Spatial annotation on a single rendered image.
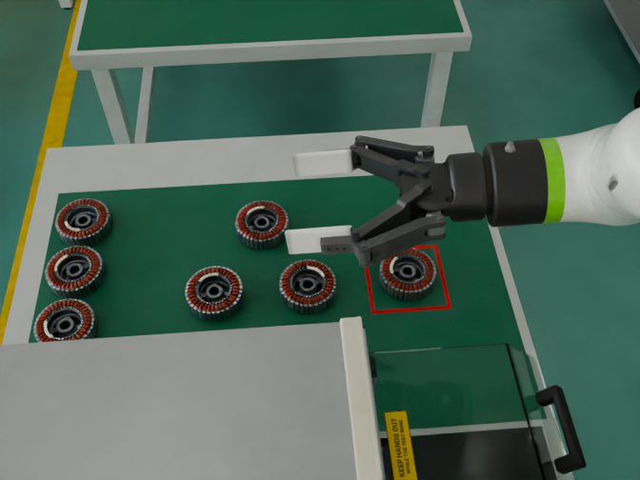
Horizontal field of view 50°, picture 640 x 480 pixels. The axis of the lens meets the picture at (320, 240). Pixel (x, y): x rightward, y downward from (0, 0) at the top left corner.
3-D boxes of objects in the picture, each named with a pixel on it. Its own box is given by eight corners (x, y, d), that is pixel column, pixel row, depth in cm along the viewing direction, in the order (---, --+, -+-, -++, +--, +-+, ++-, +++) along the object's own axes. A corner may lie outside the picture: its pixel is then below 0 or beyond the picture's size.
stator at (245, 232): (298, 237, 148) (297, 226, 145) (250, 258, 144) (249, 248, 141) (273, 203, 154) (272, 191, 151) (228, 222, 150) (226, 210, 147)
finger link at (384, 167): (423, 174, 75) (431, 169, 76) (347, 143, 82) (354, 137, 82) (424, 202, 78) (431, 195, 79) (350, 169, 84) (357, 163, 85)
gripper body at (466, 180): (489, 236, 75) (403, 243, 76) (477, 189, 82) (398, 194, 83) (491, 182, 70) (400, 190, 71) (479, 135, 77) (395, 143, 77)
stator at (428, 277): (439, 264, 143) (441, 253, 140) (427, 308, 137) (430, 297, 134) (387, 250, 145) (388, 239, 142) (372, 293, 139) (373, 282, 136)
